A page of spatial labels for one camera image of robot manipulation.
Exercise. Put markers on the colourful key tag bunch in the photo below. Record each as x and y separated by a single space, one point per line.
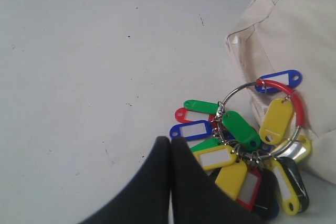
255 168

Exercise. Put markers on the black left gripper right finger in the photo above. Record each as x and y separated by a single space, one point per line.
195 197

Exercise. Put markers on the cream fabric duffel bag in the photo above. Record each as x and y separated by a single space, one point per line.
277 35

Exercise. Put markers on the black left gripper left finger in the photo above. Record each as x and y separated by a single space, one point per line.
146 198

